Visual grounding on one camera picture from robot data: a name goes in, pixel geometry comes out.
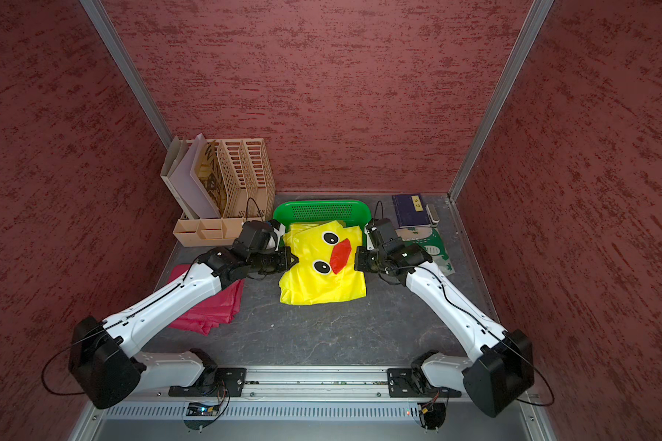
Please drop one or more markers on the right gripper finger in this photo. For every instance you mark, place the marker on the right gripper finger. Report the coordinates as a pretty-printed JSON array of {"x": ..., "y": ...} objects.
[
  {"x": 362, "y": 253},
  {"x": 362, "y": 266}
]

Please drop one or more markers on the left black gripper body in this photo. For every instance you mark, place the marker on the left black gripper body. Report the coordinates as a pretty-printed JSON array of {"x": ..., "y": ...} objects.
[{"x": 264, "y": 262}]

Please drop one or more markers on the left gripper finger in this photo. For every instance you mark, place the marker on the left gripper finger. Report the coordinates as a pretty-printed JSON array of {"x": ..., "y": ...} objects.
[
  {"x": 280, "y": 269},
  {"x": 286, "y": 256}
]

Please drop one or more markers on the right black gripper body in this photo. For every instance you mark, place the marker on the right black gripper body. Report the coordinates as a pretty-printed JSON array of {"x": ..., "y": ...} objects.
[{"x": 377, "y": 261}]

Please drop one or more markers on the yellow duck raincoat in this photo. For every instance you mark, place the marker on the yellow duck raincoat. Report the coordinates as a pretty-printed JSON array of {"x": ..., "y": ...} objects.
[{"x": 325, "y": 270}]

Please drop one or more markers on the green dinosaur raincoat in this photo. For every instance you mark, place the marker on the green dinosaur raincoat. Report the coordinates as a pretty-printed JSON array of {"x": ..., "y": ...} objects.
[{"x": 430, "y": 239}]

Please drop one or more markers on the pink raincoat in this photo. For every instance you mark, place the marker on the pink raincoat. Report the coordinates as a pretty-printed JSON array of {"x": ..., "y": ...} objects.
[{"x": 218, "y": 310}]

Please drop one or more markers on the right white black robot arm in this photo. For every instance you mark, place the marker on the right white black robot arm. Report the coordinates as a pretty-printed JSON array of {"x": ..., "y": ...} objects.
[{"x": 498, "y": 367}]

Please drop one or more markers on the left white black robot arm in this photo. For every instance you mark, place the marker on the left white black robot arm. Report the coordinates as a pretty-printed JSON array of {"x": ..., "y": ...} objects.
[{"x": 106, "y": 358}]

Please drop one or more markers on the green plastic basket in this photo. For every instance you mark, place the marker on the green plastic basket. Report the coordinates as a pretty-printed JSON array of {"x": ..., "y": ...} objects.
[{"x": 350, "y": 212}]

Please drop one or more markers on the dark blue book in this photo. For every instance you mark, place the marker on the dark blue book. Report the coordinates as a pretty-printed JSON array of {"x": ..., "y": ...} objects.
[{"x": 410, "y": 210}]

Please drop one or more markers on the small grey white device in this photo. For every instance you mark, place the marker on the small grey white device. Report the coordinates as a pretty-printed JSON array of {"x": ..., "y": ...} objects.
[{"x": 433, "y": 215}]

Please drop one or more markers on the lilac folder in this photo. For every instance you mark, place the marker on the lilac folder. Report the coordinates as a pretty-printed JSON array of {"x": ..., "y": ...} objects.
[{"x": 188, "y": 185}]

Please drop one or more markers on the beige desk file organizer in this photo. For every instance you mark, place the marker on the beige desk file organizer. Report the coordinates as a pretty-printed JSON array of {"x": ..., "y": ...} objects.
[{"x": 250, "y": 191}]

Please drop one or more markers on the brown patterned book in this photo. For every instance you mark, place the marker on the brown patterned book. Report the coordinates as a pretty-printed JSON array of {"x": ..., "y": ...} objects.
[{"x": 210, "y": 174}]

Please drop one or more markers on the beige cardboard folder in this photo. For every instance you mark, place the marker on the beige cardboard folder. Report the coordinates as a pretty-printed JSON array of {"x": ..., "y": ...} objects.
[{"x": 175, "y": 154}]

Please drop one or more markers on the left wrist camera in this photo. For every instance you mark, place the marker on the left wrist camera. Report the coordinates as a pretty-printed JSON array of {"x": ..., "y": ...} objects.
[{"x": 258, "y": 236}]

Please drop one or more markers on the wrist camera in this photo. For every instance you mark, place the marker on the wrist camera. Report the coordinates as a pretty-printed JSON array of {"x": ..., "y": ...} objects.
[
  {"x": 383, "y": 236},
  {"x": 258, "y": 236}
]

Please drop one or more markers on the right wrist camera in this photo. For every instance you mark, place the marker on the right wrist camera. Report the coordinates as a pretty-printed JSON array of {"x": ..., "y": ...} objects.
[{"x": 383, "y": 236}]

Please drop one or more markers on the aluminium front rail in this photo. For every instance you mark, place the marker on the aluminium front rail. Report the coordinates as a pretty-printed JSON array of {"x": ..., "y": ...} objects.
[{"x": 318, "y": 383}]

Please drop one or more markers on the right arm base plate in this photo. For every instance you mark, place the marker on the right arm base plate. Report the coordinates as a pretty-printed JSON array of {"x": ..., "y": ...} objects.
[{"x": 411, "y": 383}]

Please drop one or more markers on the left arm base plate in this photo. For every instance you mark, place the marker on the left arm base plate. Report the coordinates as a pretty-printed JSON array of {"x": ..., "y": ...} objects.
[{"x": 231, "y": 380}]

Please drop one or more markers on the left circuit board with wires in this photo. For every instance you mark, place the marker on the left circuit board with wires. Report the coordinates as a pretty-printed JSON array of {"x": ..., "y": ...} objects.
[{"x": 198, "y": 416}]

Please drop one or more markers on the right aluminium corner post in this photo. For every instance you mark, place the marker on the right aluminium corner post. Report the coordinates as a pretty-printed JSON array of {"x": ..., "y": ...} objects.
[{"x": 529, "y": 32}]

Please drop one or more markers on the aluminium corner post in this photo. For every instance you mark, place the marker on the aluminium corner post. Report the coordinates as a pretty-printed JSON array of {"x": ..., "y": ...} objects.
[
  {"x": 106, "y": 30},
  {"x": 529, "y": 32}
]

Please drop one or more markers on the left aluminium corner post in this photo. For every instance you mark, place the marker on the left aluminium corner post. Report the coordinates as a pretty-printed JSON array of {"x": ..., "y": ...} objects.
[{"x": 106, "y": 30}]

